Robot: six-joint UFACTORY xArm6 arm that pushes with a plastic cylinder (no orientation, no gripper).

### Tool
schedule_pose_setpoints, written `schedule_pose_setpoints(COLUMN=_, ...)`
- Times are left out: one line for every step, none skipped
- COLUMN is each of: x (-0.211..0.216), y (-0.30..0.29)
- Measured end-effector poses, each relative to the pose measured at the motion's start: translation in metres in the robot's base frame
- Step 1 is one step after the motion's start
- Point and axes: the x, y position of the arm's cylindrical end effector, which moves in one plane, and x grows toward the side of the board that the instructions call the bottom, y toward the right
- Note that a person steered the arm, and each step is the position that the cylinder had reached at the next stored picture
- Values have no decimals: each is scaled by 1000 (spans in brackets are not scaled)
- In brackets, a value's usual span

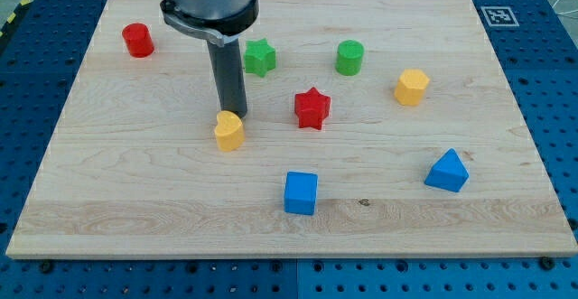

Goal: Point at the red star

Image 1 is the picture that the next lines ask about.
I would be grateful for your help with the red star block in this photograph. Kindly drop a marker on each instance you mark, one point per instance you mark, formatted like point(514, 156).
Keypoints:
point(311, 108)

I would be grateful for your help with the green star block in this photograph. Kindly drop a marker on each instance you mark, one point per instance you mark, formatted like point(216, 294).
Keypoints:
point(259, 57)

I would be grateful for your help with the blue cube block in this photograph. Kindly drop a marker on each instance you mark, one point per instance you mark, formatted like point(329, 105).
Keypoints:
point(300, 193)

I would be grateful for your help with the yellow heart block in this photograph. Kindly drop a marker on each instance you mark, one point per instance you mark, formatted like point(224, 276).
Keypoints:
point(229, 131)

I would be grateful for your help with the light wooden board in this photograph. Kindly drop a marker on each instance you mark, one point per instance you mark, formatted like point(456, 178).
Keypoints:
point(133, 171)

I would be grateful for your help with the green cylinder block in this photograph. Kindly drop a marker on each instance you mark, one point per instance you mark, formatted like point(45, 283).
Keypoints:
point(349, 57)

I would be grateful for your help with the dark grey pointer rod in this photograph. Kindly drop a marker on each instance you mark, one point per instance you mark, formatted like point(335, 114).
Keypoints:
point(227, 70)

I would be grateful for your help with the yellow hexagon block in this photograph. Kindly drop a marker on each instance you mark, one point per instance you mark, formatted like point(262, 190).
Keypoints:
point(411, 87)

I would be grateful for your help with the blue triangle block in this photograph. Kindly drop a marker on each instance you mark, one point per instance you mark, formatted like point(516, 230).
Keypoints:
point(448, 173)

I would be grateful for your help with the red cylinder block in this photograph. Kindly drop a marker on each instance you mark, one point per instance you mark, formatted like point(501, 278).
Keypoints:
point(138, 40)

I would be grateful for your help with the white fiducial marker tag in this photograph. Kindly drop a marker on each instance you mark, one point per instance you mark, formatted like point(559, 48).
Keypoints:
point(499, 16)

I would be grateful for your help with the yellow black hazard tape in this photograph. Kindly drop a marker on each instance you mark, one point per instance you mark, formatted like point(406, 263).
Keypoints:
point(14, 18)

